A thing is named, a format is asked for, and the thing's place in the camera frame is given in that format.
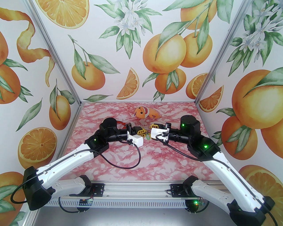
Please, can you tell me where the orange plush toy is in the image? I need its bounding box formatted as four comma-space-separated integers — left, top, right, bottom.
133, 105, 160, 119

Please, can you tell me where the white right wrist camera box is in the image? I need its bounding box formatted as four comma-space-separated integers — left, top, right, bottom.
150, 127, 171, 142

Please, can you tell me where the black camera cable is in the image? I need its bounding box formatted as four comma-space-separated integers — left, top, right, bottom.
96, 139, 142, 170
155, 135, 201, 159

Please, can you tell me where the black left camera cable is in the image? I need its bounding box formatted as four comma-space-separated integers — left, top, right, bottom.
96, 139, 142, 170

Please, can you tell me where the black right camera cable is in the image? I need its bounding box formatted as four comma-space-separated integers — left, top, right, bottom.
155, 135, 201, 159

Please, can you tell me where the black controller with green light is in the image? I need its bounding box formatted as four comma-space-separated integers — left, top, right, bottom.
186, 199, 205, 214

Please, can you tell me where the black base cable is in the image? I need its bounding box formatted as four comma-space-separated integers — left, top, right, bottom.
192, 198, 210, 214
58, 194, 93, 215

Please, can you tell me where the perforated metal cable tray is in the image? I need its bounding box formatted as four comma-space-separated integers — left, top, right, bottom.
48, 197, 230, 208

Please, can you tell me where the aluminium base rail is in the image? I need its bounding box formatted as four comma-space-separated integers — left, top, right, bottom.
88, 181, 221, 199

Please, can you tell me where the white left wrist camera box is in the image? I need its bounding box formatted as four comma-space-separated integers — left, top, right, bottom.
127, 131, 144, 147

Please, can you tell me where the aluminium frame post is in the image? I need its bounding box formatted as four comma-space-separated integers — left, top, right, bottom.
24, 0, 82, 106
194, 0, 258, 104

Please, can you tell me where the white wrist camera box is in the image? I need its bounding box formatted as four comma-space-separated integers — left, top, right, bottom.
150, 127, 171, 142
127, 131, 144, 147

